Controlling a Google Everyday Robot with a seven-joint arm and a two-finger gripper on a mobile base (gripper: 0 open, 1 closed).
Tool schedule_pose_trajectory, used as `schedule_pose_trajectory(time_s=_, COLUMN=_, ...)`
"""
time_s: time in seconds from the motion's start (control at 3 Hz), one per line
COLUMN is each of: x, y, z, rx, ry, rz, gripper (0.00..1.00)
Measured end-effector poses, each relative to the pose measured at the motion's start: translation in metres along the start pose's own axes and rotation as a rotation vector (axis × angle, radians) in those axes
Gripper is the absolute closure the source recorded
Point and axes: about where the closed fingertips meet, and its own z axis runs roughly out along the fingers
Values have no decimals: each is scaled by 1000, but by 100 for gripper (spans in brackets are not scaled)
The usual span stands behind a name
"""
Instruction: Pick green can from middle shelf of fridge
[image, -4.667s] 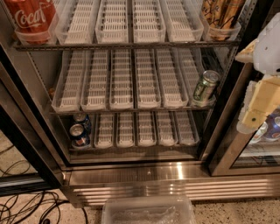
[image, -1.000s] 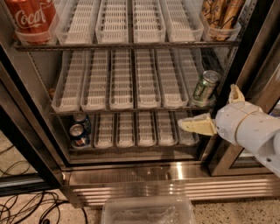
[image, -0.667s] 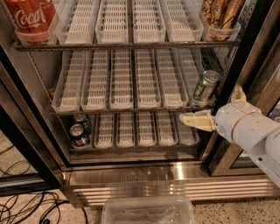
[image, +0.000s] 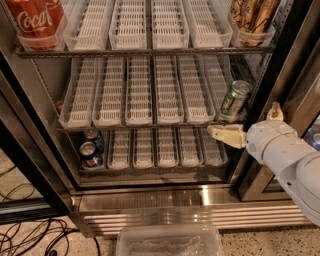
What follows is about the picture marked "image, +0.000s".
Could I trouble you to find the green drink can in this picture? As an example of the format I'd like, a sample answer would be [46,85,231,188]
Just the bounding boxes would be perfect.
[220,80,252,122]

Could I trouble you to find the stainless steel fridge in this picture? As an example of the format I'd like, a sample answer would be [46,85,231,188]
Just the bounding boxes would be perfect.
[0,0,314,237]

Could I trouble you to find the shelf tray two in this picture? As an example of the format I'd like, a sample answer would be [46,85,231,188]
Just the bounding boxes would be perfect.
[63,0,114,51]
[133,129,154,169]
[92,57,124,128]

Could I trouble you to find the bottom shelf tray four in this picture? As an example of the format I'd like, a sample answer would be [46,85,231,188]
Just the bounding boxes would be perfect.
[178,127,203,167]

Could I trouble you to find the blue can front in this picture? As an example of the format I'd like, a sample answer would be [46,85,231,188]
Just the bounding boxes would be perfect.
[79,142,103,169]

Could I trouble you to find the middle shelf tray six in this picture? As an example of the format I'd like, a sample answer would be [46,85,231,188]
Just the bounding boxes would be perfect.
[202,55,247,123]

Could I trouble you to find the right glass fridge door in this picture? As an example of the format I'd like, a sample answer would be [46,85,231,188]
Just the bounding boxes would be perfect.
[237,0,320,202]

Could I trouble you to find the middle shelf tray five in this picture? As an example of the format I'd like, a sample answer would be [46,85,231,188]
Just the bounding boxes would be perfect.
[177,56,215,124]

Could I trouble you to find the shelf tray four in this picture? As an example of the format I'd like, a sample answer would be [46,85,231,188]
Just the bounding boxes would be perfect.
[178,127,203,167]
[154,56,184,124]
[151,0,190,49]

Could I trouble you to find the middle shelf tray three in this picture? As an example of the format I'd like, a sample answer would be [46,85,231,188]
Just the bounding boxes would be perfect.
[125,57,153,125]

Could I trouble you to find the shelf tray six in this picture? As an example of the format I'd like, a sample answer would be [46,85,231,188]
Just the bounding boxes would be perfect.
[202,55,247,123]
[222,0,277,48]

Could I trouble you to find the bottom shelf tray two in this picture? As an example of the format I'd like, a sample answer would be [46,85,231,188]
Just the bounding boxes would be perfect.
[133,129,154,169]

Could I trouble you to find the top shelf tray five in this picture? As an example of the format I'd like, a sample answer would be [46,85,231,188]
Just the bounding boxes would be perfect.
[183,0,233,48]

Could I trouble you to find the top shelf tray four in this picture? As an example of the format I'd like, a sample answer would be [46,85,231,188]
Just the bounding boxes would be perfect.
[151,0,190,49]

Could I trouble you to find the black floor cables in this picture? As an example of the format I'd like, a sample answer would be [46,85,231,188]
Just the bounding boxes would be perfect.
[0,164,102,256]

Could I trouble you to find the top shelf tray three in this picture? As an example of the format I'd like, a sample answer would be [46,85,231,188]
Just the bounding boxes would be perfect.
[109,0,147,50]

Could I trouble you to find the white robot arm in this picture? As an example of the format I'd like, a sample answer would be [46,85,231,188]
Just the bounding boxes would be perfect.
[207,102,320,226]

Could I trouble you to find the blue can behind glass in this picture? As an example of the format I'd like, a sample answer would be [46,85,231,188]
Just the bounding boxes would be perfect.
[303,117,320,151]

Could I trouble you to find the bottom shelf tray five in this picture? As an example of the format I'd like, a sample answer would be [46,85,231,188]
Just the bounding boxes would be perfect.
[199,128,228,167]

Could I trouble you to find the red Coca-Cola can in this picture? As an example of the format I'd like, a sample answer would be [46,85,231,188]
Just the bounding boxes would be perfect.
[4,0,65,52]

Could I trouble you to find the blue can rear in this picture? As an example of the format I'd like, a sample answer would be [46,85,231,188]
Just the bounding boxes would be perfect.
[83,130,105,153]

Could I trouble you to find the middle shelf tray two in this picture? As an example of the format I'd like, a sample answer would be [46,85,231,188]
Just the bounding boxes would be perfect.
[92,57,124,128]

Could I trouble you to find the middle shelf tray four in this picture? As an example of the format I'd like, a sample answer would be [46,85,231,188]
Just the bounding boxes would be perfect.
[154,56,184,124]

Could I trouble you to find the gold patterned can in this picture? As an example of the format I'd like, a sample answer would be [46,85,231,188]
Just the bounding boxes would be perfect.
[229,0,281,47]

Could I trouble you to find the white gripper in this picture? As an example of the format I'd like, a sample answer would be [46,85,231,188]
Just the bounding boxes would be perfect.
[207,102,297,164]

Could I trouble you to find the shelf tray three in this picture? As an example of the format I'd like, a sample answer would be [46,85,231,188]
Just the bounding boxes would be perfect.
[125,57,153,125]
[157,128,179,168]
[109,0,147,50]

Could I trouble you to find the top shelf tray six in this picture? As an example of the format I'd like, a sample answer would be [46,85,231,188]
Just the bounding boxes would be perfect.
[222,0,277,48]

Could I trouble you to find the left fridge door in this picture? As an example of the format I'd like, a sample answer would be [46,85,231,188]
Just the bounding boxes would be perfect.
[0,72,71,224]

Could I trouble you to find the bottom shelf tray three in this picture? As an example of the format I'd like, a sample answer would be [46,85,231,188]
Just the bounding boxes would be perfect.
[157,128,179,168]

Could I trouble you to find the bottom shelf tray one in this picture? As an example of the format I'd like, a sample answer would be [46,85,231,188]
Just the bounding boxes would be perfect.
[108,130,130,170]

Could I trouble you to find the middle shelf tray one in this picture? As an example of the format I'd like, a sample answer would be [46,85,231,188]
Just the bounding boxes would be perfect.
[59,58,98,129]

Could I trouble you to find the top shelf tray two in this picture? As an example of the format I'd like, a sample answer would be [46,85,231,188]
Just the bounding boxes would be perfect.
[63,0,114,51]

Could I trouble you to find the shelf tray five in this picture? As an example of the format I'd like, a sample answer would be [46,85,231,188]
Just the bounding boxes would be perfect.
[183,0,233,48]
[177,56,215,124]
[199,128,228,167]

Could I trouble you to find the clear plastic container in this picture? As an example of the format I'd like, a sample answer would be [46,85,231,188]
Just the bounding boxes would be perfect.
[116,224,225,256]

